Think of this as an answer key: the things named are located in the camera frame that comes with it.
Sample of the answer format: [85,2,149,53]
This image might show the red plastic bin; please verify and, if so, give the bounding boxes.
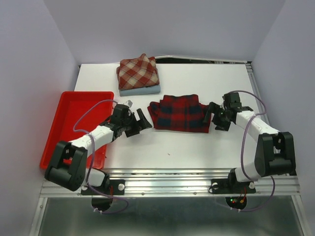
[40,91,114,170]

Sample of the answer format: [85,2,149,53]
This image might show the red navy plaid skirt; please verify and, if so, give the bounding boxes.
[148,94,210,133]

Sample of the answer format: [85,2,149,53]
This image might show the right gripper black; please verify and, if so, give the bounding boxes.
[199,101,231,131]

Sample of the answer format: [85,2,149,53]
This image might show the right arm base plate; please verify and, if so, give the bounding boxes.
[208,178,256,195]

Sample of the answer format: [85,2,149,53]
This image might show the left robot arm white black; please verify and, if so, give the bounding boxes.
[44,104,152,194]

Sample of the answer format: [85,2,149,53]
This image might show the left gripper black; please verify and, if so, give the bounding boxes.
[121,109,151,137]

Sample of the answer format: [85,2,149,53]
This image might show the light blue denim skirt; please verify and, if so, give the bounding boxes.
[119,85,161,96]

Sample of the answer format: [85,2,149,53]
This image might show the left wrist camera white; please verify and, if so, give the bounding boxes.
[124,100,133,108]

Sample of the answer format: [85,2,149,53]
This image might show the aluminium frame rail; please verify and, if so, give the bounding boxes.
[30,169,312,236]

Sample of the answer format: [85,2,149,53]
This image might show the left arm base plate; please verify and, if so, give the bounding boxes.
[93,179,125,196]

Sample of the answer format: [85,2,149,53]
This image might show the red cream plaid skirt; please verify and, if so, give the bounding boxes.
[116,54,160,90]

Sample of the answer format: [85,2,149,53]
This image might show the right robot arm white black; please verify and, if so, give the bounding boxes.
[204,90,296,194]

